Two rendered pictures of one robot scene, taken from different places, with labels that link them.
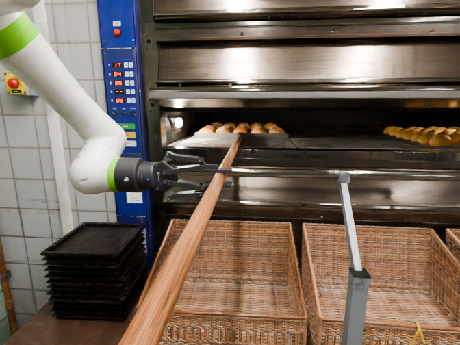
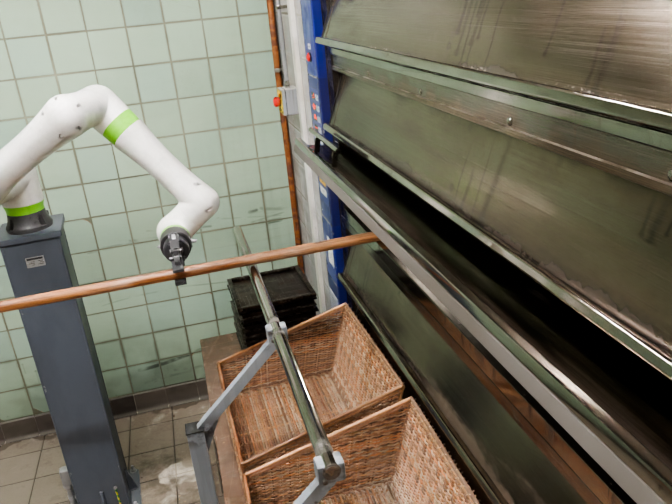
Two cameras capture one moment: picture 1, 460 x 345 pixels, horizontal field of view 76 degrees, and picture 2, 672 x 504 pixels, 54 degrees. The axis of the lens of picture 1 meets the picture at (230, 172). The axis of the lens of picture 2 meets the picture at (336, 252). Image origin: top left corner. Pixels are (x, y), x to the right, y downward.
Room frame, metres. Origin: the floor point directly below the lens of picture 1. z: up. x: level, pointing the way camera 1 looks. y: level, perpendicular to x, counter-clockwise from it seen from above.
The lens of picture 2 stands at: (0.64, -1.65, 1.88)
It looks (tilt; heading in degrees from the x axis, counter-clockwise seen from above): 22 degrees down; 72
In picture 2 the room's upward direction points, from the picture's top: 5 degrees counter-clockwise
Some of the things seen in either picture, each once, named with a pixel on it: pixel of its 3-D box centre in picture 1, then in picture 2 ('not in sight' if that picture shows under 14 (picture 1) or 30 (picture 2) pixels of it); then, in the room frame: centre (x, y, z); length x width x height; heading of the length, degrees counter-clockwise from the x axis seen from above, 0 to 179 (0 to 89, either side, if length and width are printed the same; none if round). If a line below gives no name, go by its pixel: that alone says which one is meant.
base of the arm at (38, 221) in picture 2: not in sight; (29, 214); (0.33, 0.75, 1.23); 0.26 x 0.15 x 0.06; 89
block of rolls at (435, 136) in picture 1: (448, 135); not in sight; (1.64, -1.21, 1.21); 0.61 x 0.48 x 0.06; 175
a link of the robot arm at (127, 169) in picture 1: (133, 174); (177, 243); (0.77, 0.26, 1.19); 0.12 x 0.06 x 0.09; 175
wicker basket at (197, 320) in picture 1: (226, 275); (303, 392); (1.04, 0.02, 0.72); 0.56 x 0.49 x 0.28; 86
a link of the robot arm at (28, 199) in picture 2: not in sight; (15, 184); (0.33, 0.68, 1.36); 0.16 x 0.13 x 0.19; 59
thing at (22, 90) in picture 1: (21, 83); (288, 100); (1.35, 0.91, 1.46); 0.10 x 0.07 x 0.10; 85
